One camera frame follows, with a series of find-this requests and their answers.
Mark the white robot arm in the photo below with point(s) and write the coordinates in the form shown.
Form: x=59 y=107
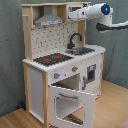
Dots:
x=103 y=12

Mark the white cupboard door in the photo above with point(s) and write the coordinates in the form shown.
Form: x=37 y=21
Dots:
x=91 y=71

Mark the white toy microwave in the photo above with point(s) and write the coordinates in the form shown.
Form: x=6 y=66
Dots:
x=72 y=7

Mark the grey range hood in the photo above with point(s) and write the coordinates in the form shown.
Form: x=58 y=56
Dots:
x=46 y=15

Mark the left red stove knob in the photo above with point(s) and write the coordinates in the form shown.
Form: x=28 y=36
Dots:
x=56 y=75

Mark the grey toy sink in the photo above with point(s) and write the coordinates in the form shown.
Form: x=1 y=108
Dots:
x=79 y=51

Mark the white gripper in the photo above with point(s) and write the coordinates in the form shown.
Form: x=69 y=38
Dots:
x=78 y=14

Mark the right red stove knob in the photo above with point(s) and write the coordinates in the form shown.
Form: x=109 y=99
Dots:
x=75 y=69

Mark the black toy stovetop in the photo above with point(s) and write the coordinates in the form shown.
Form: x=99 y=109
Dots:
x=52 y=59

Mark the white oven door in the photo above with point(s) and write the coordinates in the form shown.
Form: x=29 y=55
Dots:
x=63 y=102

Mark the wooden toy kitchen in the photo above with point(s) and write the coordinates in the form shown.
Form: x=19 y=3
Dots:
x=46 y=40

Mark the red stove knob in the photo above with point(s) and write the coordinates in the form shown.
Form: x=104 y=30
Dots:
x=56 y=75
x=75 y=69

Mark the black toy faucet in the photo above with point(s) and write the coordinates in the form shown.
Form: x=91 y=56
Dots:
x=73 y=40

